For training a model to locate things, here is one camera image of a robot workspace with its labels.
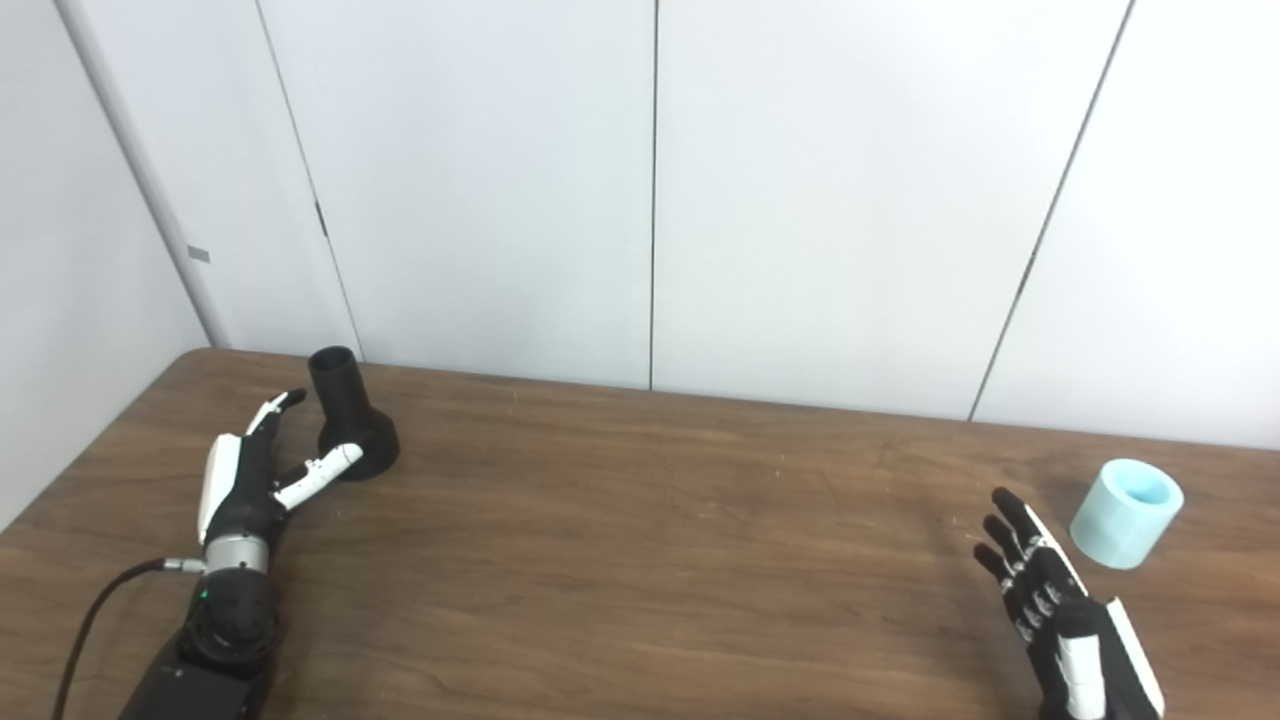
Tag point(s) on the black flared nozzle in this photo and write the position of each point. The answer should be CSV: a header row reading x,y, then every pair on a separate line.
x,y
350,420

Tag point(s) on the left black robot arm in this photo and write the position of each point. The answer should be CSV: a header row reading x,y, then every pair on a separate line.
x,y
225,620

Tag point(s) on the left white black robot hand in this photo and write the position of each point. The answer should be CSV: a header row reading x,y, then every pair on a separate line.
x,y
240,500

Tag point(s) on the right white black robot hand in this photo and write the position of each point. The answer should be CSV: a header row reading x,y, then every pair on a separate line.
x,y
1090,660

